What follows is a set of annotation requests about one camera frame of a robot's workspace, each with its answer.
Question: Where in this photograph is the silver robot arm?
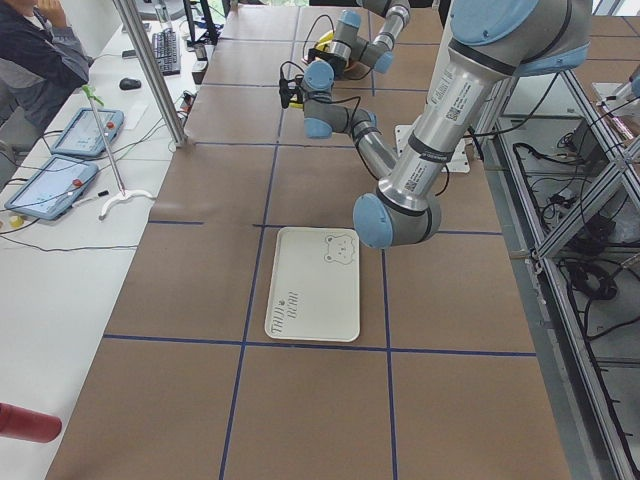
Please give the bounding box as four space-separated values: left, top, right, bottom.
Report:
279 1 592 249
326 0 411 77

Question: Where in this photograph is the blue teach pendant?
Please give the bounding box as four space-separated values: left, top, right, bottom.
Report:
50 107 125 158
5 154 99 221

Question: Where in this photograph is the cream bear tray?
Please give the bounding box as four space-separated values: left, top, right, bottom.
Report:
264 227 360 342

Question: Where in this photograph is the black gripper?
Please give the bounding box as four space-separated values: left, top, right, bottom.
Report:
278 74 304 109

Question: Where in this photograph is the aluminium frame post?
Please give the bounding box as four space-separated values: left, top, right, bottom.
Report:
114 0 187 148

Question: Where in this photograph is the brown wicker basket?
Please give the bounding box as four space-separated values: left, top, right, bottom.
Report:
305 29 369 76

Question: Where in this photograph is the red bottle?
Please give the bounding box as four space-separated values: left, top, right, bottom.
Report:
1 403 62 443

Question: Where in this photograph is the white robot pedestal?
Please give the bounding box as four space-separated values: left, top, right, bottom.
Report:
394 124 471 174

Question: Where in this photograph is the white grabber stick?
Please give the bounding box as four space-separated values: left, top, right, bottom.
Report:
81 84 156 221

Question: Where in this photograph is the person in dark jacket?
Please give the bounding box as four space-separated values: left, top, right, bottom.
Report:
1 0 93 132

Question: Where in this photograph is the black computer mouse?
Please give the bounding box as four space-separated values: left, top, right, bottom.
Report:
119 78 141 91

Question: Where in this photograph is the black keyboard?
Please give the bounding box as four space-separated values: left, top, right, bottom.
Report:
151 29 181 76

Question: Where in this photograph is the far blue teach pendant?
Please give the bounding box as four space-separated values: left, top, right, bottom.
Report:
50 107 125 158

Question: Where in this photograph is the near blue teach pendant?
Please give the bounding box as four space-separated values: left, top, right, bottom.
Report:
5 154 99 221

